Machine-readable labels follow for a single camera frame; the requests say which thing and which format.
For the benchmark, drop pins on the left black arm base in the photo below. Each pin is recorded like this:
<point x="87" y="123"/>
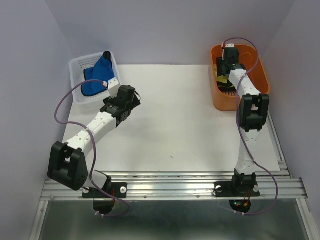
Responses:
<point x="115" y="189"/>

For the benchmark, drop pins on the aluminium mounting rail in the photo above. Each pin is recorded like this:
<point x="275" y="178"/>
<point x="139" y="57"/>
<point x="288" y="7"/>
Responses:
<point x="199" y="185"/>

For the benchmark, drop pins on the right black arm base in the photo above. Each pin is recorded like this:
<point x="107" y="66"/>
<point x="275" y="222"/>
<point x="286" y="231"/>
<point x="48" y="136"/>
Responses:
<point x="225" y="189"/>

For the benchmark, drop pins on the yellow towel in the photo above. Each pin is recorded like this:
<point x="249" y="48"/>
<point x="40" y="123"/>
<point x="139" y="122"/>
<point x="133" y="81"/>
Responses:
<point x="224" y="83"/>

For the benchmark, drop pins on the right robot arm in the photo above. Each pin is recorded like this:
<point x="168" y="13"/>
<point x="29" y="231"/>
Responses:
<point x="251" y="116"/>

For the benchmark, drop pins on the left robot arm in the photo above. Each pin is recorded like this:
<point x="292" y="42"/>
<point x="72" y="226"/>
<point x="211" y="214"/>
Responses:
<point x="68" y="160"/>

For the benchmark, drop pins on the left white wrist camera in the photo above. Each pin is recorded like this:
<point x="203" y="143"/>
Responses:
<point x="112" y="86"/>

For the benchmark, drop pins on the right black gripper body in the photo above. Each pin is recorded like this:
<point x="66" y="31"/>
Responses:
<point x="220" y="63"/>

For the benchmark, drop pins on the blue towel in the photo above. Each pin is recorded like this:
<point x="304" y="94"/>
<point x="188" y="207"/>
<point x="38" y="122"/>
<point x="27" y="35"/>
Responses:
<point x="103" y="71"/>

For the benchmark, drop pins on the white perforated basket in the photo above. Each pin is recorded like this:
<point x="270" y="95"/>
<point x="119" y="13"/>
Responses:
<point x="76" y="67"/>

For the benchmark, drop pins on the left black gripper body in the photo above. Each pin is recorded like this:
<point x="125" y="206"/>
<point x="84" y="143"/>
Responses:
<point x="134" y="104"/>

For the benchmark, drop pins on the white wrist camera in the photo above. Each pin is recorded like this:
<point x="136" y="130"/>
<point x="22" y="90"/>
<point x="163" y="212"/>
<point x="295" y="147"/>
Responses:
<point x="112" y="86"/>
<point x="227" y="45"/>

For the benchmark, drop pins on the orange plastic basket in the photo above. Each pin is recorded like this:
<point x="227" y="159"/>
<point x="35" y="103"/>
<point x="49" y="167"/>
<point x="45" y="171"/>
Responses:
<point x="253" y="80"/>

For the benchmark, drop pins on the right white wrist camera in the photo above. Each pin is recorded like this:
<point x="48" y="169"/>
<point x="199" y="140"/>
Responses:
<point x="227" y="45"/>

